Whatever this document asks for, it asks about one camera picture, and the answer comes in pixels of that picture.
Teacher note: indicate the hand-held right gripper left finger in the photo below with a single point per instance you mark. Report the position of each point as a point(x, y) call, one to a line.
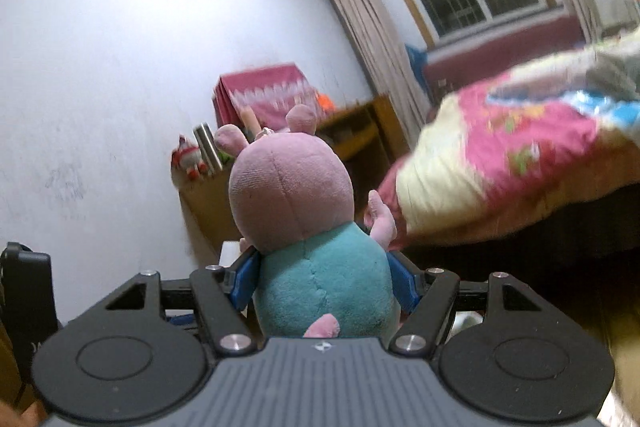
point(246, 279)

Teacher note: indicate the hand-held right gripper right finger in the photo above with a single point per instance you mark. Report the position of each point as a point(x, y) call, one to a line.
point(404, 279)

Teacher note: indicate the pink pig plush toy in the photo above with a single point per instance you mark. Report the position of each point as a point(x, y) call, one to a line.
point(300, 217)

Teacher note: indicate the wooden desk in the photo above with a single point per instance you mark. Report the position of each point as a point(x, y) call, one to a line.
point(210, 202)

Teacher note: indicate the bed with pink quilt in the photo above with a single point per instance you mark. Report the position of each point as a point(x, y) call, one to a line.
point(475, 167)

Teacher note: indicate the red white doll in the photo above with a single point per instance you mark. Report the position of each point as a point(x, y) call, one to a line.
point(189, 157)

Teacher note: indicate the steel thermos flask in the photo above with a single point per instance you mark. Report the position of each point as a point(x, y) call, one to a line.
point(207, 147)

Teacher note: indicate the pink cloth cover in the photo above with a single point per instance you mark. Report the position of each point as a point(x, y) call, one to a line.
point(265, 89)

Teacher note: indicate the orange small object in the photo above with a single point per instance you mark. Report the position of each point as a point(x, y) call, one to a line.
point(324, 102)

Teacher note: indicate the blue bag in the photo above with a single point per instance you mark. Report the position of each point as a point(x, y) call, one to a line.
point(416, 67)

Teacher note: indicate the dark red sofa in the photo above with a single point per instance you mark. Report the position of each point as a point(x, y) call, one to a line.
point(500, 52)

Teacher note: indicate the blue white patterned sheet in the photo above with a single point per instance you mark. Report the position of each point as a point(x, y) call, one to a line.
point(590, 92)

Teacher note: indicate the dark bed frame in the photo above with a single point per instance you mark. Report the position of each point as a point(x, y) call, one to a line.
point(525, 232)

